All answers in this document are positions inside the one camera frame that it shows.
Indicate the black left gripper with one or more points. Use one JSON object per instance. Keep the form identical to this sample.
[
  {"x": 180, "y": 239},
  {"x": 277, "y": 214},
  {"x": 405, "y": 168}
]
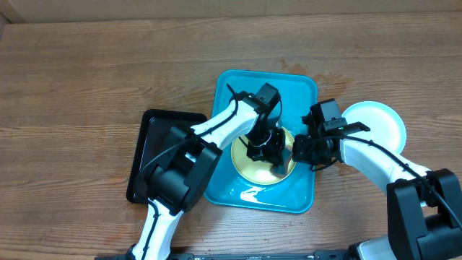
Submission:
[{"x": 273, "y": 154}]

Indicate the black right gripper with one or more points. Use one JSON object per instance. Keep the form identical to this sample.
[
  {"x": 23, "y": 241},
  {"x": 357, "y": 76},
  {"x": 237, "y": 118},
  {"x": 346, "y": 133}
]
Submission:
[{"x": 302, "y": 156}]

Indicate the green scrubbing sponge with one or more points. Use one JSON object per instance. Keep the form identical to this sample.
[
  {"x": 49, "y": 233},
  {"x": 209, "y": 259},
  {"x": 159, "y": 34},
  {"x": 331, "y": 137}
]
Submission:
[{"x": 281, "y": 168}]

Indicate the yellow plate with stain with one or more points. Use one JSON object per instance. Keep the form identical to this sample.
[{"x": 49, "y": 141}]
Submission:
[{"x": 257, "y": 172}]

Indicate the light blue plate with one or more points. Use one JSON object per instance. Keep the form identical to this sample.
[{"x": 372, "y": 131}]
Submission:
[{"x": 386, "y": 126}]

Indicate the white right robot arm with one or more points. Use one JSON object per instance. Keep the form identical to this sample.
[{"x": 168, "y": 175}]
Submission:
[{"x": 423, "y": 205}]

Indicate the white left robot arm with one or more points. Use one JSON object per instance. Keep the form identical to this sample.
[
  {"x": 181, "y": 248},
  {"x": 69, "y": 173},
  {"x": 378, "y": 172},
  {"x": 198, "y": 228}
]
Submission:
[{"x": 177, "y": 153}]

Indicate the teal plastic tray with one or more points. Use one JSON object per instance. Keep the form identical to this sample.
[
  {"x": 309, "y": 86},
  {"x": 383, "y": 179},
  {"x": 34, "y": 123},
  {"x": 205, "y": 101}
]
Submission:
[{"x": 296, "y": 193}]

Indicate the black water tray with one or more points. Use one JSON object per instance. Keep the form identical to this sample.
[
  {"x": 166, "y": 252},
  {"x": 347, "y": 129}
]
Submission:
[{"x": 155, "y": 126}]

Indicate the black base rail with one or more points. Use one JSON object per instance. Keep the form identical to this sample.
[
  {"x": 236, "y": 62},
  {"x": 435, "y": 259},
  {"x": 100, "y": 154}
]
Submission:
[{"x": 316, "y": 255}]

